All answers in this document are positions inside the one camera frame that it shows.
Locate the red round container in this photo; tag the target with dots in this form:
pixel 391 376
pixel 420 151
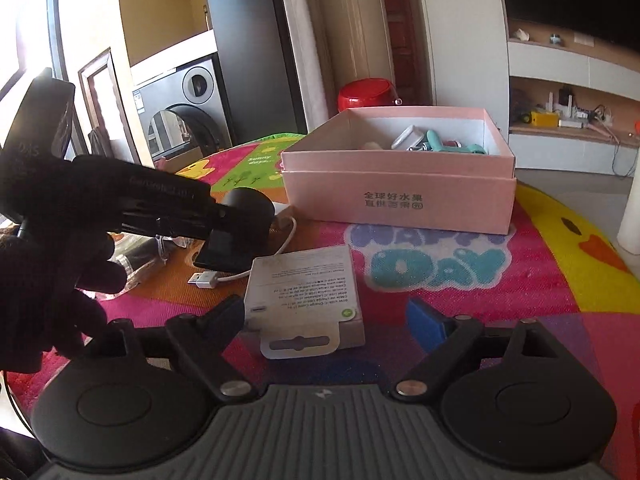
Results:
pixel 367 92

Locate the black cone-shaped device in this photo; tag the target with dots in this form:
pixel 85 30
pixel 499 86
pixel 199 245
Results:
pixel 245 225

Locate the clear plastic bag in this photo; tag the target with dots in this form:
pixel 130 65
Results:
pixel 142 260

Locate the yellow box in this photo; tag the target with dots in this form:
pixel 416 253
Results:
pixel 545 118

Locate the small teal toy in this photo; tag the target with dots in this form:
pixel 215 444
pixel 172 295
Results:
pixel 555 39

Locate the wooden picture frame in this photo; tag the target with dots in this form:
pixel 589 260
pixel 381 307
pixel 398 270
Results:
pixel 107 105

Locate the brown wooden door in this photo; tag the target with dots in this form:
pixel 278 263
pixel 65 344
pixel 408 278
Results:
pixel 400 30

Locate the pink lipstick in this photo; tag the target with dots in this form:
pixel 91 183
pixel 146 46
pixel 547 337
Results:
pixel 452 142

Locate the pink cardboard box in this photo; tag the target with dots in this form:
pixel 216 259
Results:
pixel 400 195

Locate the colourful printed mat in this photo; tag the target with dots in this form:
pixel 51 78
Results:
pixel 500 285

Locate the small white shelf ornament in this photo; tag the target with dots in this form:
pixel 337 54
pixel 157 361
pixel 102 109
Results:
pixel 522 34

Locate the white shelf unit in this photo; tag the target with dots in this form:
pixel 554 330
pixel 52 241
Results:
pixel 575 65

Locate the white charger plug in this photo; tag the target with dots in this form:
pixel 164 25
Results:
pixel 407 136

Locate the grey washing machine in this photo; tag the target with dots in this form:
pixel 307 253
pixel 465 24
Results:
pixel 185 105

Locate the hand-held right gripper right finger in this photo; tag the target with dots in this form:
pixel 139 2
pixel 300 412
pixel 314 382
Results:
pixel 425 321

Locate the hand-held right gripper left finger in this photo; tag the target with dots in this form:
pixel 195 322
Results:
pixel 227 316

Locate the dark tall cabinet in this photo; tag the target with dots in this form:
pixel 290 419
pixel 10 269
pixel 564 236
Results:
pixel 245 45

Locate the cream tube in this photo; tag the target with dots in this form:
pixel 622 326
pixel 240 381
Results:
pixel 371 146

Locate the person's left hand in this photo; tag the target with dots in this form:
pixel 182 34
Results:
pixel 40 305

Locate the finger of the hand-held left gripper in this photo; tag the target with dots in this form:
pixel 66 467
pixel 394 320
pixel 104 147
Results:
pixel 150 185
pixel 165 225

